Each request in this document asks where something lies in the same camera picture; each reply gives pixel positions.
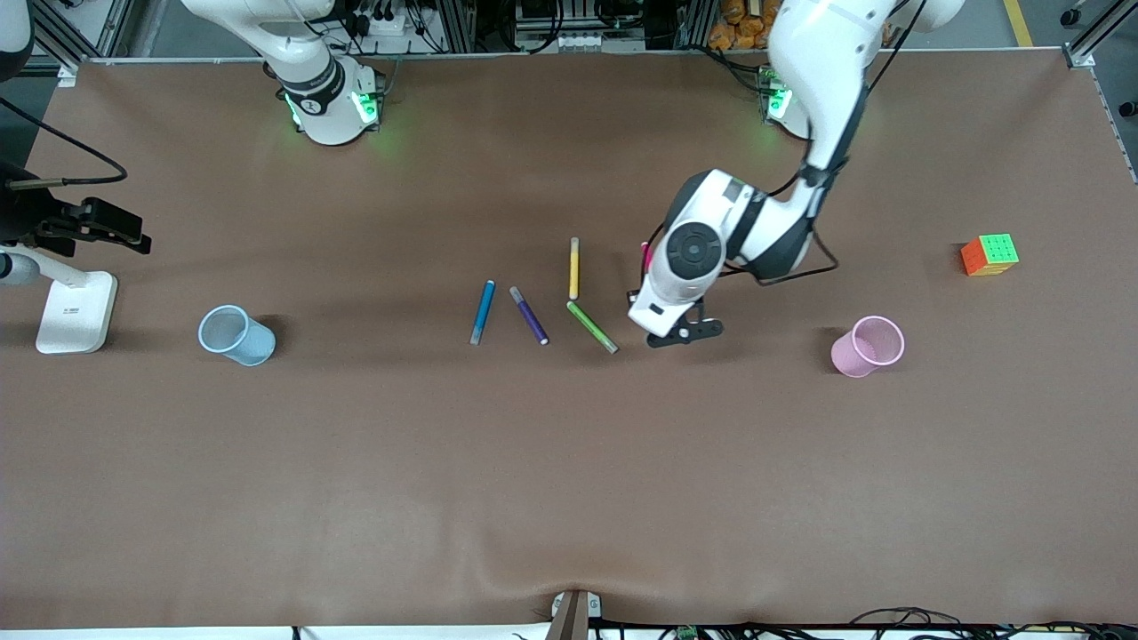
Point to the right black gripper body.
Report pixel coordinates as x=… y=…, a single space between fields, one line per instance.
x=25 y=216

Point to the pink marker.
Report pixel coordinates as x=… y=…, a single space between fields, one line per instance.
x=646 y=256

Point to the blue marker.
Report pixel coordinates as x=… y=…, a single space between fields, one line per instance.
x=483 y=311

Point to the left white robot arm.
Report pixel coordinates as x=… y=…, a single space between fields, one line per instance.
x=822 y=71

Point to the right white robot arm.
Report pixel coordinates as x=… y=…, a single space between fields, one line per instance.
x=329 y=116

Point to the green marker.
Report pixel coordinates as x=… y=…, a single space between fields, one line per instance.
x=591 y=326

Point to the yellow marker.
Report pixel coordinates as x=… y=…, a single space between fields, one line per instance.
x=574 y=271

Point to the white lamp stand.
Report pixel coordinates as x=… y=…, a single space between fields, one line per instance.
x=76 y=320

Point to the purple marker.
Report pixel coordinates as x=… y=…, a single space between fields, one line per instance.
x=529 y=316

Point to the brown table cover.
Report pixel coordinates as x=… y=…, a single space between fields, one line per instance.
x=569 y=462

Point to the blue mesh cup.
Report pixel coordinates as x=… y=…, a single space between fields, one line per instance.
x=253 y=347

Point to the pink mesh cup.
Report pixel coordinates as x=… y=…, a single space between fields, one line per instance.
x=849 y=356

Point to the bag of orange items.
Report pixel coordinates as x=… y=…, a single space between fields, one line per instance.
x=738 y=31

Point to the white power strip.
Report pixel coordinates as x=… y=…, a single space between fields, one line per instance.
x=387 y=25

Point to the multicoloured puzzle cube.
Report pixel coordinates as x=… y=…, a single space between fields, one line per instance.
x=996 y=252

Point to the aluminium frame profile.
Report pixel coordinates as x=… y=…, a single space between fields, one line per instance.
x=1078 y=58
x=64 y=73

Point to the metal camera pole clamp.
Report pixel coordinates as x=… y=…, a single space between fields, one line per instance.
x=573 y=618

